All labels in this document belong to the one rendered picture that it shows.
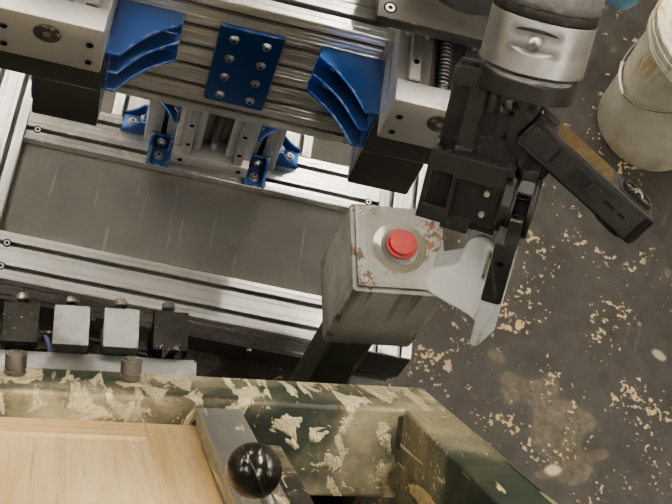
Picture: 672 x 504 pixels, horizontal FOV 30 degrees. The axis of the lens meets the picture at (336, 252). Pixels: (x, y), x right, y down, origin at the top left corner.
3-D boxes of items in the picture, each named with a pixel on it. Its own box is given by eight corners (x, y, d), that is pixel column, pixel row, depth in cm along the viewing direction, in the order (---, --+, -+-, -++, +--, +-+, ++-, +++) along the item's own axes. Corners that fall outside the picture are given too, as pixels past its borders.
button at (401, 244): (412, 236, 155) (417, 228, 153) (414, 265, 153) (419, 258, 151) (381, 234, 154) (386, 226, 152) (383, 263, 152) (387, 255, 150)
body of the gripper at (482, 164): (430, 196, 98) (467, 47, 94) (537, 227, 97) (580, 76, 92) (412, 225, 91) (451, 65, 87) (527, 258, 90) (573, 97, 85)
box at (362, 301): (403, 269, 173) (443, 208, 157) (408, 350, 167) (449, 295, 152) (318, 263, 170) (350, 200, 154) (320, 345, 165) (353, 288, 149)
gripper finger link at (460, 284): (415, 325, 97) (443, 216, 94) (489, 347, 97) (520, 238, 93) (407, 340, 95) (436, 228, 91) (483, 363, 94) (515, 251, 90)
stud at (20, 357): (26, 374, 144) (28, 349, 144) (25, 379, 142) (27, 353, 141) (4, 373, 144) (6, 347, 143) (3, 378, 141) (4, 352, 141)
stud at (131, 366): (140, 380, 147) (142, 355, 147) (141, 385, 145) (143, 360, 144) (118, 379, 146) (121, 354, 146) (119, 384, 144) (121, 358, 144)
